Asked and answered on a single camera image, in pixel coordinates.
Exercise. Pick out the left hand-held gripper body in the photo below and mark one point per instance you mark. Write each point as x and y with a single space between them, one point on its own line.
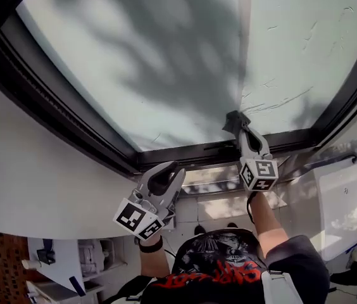
137 217

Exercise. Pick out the black phone holder stand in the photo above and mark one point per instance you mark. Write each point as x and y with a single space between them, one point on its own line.
45 255

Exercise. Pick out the white side table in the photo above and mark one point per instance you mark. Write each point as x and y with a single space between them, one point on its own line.
64 264

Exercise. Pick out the black wristband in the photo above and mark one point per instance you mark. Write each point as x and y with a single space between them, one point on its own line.
150 245

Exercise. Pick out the white bathtub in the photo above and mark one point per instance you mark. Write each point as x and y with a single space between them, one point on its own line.
349 207

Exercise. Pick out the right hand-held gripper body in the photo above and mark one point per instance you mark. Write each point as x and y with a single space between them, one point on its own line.
259 176

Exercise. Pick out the person's left black shoe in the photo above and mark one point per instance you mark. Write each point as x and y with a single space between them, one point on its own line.
200 230

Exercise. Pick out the white shelf unit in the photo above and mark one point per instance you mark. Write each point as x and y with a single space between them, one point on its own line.
99 258

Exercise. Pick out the black red printed t-shirt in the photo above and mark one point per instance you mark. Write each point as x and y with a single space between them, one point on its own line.
216 258

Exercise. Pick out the person's right forearm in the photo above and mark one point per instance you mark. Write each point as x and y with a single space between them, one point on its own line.
267 226

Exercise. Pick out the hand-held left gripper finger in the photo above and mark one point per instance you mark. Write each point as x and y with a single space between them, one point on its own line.
177 185
153 173

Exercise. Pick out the white paper cup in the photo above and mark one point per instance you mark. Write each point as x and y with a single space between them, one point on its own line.
30 264

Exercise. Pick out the grey cloth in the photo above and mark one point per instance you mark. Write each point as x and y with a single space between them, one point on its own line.
234 122

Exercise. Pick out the person's left forearm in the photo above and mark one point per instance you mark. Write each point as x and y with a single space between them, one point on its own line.
154 264

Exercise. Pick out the frosted window glass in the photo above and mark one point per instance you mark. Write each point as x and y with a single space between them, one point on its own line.
166 59

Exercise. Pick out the black-framed window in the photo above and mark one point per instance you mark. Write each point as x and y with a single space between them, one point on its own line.
45 90

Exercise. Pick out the small blue plastic item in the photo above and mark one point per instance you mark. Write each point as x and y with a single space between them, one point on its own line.
351 249

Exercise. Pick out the glossy stone window sill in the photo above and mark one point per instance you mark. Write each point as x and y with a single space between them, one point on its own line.
210 182

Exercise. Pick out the white chest harness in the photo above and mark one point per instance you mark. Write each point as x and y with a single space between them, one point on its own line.
279 287

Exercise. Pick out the person's right black shoe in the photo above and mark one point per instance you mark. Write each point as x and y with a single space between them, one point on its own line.
232 225

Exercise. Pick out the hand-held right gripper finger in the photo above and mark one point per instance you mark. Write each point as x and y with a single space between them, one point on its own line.
262 144
242 144

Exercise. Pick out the person's black shoe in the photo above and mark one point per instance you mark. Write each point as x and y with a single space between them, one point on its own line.
200 230
232 225

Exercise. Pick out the dark blue slim case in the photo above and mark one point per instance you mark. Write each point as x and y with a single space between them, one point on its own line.
77 286

